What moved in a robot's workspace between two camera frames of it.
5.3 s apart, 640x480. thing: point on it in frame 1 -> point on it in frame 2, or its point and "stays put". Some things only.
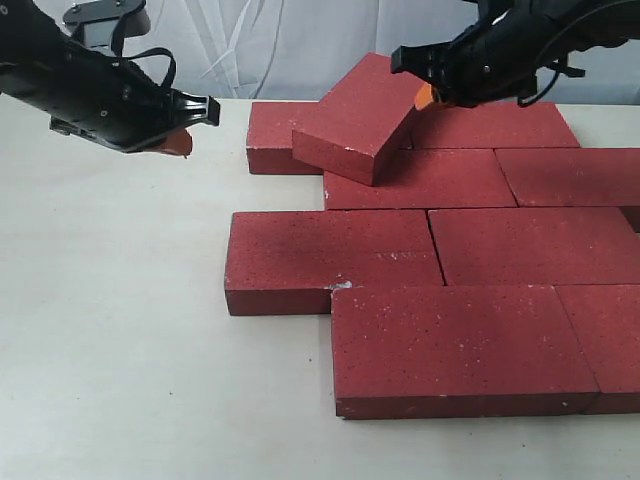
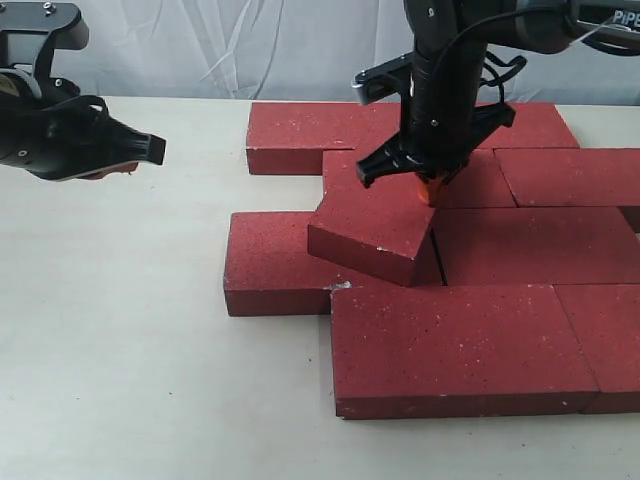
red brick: (427, 179) stays put
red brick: (606, 321) stays put
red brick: (536, 246) stays put
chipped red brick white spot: (289, 262) stays put
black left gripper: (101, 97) -> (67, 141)
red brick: (345, 132) -> (383, 229)
